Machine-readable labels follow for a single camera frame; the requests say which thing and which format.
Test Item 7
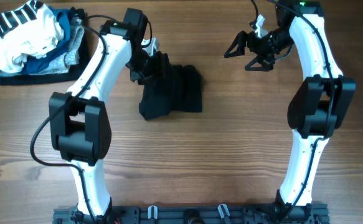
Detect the black folded garment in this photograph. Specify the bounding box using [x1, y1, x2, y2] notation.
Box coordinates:
[0, 7, 90, 86]

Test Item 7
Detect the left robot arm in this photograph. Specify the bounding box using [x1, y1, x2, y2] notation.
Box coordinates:
[49, 8, 166, 223]

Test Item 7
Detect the white black striped garment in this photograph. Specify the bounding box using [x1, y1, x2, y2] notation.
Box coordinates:
[0, 0, 65, 75]

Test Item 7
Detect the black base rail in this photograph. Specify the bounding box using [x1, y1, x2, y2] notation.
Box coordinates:
[52, 198, 330, 224]

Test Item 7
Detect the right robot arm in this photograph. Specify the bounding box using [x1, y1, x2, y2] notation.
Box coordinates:
[225, 1, 356, 223]

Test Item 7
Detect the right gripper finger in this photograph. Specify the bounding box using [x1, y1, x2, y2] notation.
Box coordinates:
[224, 31, 247, 58]
[245, 55, 275, 72]

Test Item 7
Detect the grey folded garment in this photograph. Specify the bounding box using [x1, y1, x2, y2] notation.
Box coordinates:
[0, 17, 85, 78]

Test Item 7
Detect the black t-shirt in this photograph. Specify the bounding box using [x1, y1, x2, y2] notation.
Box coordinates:
[138, 52, 202, 120]

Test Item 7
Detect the blue folded garment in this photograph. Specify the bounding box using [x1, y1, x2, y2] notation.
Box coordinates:
[0, 7, 75, 75]

